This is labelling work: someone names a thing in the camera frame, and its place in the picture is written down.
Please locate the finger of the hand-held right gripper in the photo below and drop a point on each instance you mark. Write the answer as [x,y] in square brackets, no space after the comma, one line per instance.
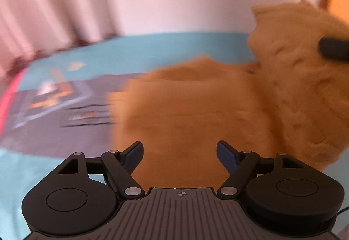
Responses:
[334,49]

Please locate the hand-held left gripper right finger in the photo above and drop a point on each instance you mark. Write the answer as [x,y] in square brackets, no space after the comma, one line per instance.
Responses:
[227,155]

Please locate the blue patterned bed sheet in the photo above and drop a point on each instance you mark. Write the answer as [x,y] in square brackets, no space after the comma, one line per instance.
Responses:
[68,109]

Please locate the pale pink curtain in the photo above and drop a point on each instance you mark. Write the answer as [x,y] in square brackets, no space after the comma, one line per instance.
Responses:
[54,2]

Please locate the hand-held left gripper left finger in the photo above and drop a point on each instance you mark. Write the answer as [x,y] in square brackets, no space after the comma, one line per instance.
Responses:
[133,154]

